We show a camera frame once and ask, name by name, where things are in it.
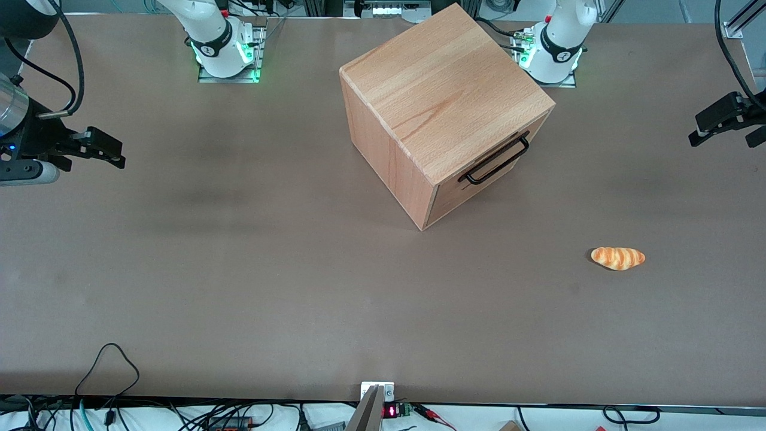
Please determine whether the black arm cable with plug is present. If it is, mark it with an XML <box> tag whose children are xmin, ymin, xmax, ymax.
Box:
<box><xmin>39</xmin><ymin>0</ymin><xmax>85</xmax><ymax>119</ymax></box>

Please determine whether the black cable loop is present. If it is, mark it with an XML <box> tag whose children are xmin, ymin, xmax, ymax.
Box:
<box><xmin>603</xmin><ymin>406</ymin><xmax>661</xmax><ymax>424</ymax></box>

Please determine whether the wooden drawer cabinet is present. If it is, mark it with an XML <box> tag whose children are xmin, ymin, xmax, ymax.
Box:
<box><xmin>339</xmin><ymin>3</ymin><xmax>556</xmax><ymax>232</ymax></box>

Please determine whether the grey camera pole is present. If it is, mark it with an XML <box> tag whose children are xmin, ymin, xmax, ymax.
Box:
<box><xmin>346</xmin><ymin>386</ymin><xmax>385</xmax><ymax>431</ymax></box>

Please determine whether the black looped cable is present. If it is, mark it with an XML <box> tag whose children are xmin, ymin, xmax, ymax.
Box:
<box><xmin>75</xmin><ymin>342</ymin><xmax>140</xmax><ymax>399</ymax></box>

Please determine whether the white metal camera bracket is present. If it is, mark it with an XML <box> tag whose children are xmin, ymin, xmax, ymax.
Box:
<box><xmin>360</xmin><ymin>381</ymin><xmax>396</xmax><ymax>403</ymax></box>

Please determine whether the black metal drawer handle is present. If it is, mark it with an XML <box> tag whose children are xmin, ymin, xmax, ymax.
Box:
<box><xmin>458</xmin><ymin>132</ymin><xmax>531</xmax><ymax>185</ymax></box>

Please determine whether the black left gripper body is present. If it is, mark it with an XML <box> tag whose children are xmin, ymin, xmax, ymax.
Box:
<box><xmin>742</xmin><ymin>87</ymin><xmax>766</xmax><ymax>130</ymax></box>

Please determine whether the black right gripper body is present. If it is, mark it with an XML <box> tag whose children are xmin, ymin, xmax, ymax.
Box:
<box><xmin>18</xmin><ymin>99</ymin><xmax>78</xmax><ymax>160</ymax></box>

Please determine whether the red clip lead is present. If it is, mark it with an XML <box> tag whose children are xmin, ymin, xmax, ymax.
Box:
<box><xmin>413</xmin><ymin>405</ymin><xmax>457</xmax><ymax>430</ymax></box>

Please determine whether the orange black device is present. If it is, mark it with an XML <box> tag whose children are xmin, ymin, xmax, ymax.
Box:
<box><xmin>206</xmin><ymin>416</ymin><xmax>255</xmax><ymax>431</ymax></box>

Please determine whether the wooden drawer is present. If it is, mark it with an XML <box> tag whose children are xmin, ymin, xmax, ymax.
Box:
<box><xmin>426</xmin><ymin>114</ymin><xmax>549</xmax><ymax>231</ymax></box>

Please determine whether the black device with white lights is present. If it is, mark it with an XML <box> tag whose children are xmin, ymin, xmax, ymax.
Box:
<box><xmin>343</xmin><ymin>0</ymin><xmax>433</xmax><ymax>25</ymax></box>

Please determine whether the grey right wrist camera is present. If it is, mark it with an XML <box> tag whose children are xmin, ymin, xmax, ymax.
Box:
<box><xmin>0</xmin><ymin>159</ymin><xmax>61</xmax><ymax>187</ymax></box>

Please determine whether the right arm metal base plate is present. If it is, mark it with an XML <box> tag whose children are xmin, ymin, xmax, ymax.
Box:
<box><xmin>197</xmin><ymin>18</ymin><xmax>267</xmax><ymax>83</ymax></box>

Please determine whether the striped toy bread roll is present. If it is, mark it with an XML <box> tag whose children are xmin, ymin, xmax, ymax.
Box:
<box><xmin>591</xmin><ymin>247</ymin><xmax>646</xmax><ymax>271</ymax></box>

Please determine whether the black base cable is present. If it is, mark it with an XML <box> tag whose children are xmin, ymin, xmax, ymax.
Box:
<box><xmin>476</xmin><ymin>17</ymin><xmax>527</xmax><ymax>51</ymax></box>

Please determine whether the aluminium frame profile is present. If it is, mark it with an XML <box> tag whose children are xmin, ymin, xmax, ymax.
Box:
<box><xmin>723</xmin><ymin>0</ymin><xmax>766</xmax><ymax>40</ymax></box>

